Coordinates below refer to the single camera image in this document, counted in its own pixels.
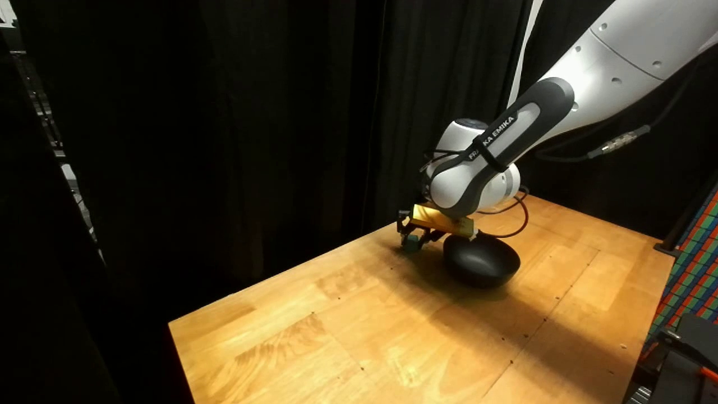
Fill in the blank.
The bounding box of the black curtain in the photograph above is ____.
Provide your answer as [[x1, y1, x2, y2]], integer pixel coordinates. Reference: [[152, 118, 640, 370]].
[[0, 0, 718, 404]]

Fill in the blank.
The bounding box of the black bowl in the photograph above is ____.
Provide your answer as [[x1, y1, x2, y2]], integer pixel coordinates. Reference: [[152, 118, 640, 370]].
[[442, 232, 523, 291]]

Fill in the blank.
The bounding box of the metal frame rail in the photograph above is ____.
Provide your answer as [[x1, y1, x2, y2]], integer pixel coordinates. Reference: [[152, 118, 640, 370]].
[[0, 21, 108, 265]]

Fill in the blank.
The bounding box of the orange cable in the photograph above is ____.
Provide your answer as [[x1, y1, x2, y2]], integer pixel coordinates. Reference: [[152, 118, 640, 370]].
[[473, 186, 531, 242]]

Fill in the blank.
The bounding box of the grey cable connector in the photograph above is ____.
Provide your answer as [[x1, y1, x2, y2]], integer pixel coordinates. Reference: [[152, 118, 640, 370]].
[[586, 122, 655, 164]]

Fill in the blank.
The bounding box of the white pole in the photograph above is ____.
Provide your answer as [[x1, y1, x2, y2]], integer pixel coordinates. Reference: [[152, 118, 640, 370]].
[[505, 0, 545, 109]]

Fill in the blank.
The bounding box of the colourful checkered board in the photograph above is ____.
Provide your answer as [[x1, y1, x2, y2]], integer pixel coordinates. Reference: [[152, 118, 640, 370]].
[[648, 182, 718, 349]]

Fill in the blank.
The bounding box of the black equipment with orange parts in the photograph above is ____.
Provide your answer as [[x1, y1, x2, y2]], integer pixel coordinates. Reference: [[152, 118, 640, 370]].
[[625, 313, 718, 404]]

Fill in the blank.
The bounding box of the gold and black gripper body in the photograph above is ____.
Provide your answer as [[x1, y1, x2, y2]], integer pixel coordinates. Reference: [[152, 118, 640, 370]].
[[407, 201, 480, 242]]

